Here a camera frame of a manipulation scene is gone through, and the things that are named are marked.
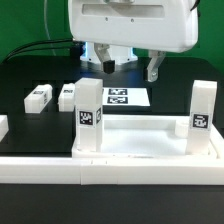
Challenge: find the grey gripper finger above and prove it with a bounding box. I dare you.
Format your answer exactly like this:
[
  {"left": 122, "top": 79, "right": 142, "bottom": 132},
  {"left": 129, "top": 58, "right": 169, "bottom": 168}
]
[
  {"left": 145, "top": 50, "right": 166, "bottom": 82},
  {"left": 94, "top": 43, "right": 115, "bottom": 74}
]

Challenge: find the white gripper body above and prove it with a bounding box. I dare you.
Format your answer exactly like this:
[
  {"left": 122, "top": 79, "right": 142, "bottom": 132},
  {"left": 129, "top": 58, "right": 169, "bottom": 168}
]
[{"left": 68, "top": 0, "right": 198, "bottom": 53}]

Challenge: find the white desk top tray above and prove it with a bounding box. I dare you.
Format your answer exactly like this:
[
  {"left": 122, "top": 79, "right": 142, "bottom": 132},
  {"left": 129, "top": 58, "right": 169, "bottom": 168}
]
[{"left": 71, "top": 114, "right": 224, "bottom": 159}]

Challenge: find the marker sheet with tags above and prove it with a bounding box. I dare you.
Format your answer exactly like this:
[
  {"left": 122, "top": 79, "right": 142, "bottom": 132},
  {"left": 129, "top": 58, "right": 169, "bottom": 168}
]
[{"left": 103, "top": 87, "right": 150, "bottom": 106}]

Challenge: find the white block left edge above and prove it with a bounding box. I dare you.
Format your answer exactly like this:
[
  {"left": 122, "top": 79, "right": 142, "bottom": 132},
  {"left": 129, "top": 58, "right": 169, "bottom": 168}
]
[{"left": 0, "top": 115, "right": 9, "bottom": 142}]

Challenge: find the white L-shaped obstacle fence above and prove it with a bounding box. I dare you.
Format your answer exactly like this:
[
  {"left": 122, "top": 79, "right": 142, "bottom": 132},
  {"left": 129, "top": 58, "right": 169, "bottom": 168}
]
[{"left": 0, "top": 128, "right": 224, "bottom": 185}]

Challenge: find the black cable pair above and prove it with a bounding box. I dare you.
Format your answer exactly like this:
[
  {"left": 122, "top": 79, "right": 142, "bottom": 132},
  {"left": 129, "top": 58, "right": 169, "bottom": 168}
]
[{"left": 2, "top": 37, "right": 84, "bottom": 63}]

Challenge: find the thin white cable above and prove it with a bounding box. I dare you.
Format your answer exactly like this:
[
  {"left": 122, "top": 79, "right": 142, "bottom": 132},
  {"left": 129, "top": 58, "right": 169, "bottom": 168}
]
[{"left": 43, "top": 0, "right": 57, "bottom": 57}]

